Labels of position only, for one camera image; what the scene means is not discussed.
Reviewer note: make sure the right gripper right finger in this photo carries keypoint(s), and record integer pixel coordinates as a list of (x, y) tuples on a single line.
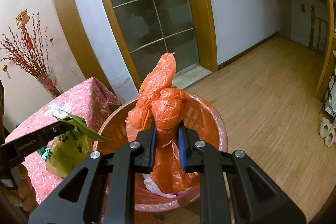
[(234, 189)]

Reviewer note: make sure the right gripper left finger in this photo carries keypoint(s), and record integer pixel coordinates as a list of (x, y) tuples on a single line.
[(102, 187)]

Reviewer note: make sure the green plastic bag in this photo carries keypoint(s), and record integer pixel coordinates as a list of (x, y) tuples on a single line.
[(68, 150)]

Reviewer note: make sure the orange plastic bag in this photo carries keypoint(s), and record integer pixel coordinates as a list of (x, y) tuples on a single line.
[(164, 104)]

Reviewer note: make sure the white paw print bag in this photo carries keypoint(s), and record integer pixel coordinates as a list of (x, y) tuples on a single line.
[(152, 187)]

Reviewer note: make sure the clear plastic bag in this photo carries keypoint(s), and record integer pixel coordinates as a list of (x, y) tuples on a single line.
[(58, 110)]

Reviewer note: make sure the purple plastic bag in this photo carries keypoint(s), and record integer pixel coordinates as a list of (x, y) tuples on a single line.
[(178, 193)]

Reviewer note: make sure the orange lined waste basket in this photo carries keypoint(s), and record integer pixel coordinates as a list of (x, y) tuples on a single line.
[(201, 116)]

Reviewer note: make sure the glass vase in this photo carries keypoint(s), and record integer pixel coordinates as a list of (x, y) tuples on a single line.
[(49, 81)]

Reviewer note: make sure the red floral tablecloth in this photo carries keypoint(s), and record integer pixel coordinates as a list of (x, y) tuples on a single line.
[(90, 100)]

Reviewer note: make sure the white slippers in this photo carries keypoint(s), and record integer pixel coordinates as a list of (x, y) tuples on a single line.
[(327, 132)]

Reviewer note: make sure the red branch bouquet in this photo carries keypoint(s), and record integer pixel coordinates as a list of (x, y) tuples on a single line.
[(35, 62)]

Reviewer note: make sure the wooden shelf cabinet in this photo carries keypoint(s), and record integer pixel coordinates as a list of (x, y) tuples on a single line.
[(328, 57)]

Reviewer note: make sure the red hanging fu ornament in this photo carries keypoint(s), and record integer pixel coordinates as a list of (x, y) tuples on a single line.
[(22, 19)]

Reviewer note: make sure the glass sliding door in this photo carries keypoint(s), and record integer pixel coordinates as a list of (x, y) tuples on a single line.
[(152, 28)]

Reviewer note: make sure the wooden stair post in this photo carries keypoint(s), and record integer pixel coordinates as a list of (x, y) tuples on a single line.
[(318, 46)]

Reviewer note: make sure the wooden door frame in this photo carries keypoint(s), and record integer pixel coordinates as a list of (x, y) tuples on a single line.
[(204, 31)]

